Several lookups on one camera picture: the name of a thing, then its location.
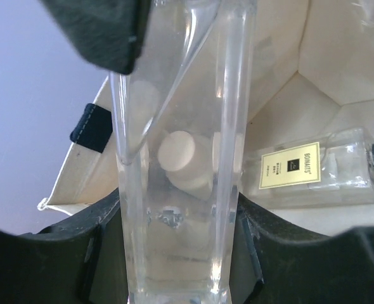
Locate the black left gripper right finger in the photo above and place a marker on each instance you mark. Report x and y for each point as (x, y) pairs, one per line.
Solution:
(275, 261)

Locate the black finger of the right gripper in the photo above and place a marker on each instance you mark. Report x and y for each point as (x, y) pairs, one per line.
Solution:
(108, 34)

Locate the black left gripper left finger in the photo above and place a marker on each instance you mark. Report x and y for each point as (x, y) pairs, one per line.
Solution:
(78, 260)

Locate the tall clear square bottle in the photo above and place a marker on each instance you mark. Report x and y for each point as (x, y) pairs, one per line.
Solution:
(180, 122)

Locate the small clear glass bottle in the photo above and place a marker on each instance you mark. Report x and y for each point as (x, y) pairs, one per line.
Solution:
(335, 169)

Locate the cream cylindrical bottle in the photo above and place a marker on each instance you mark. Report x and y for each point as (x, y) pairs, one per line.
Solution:
(185, 158)

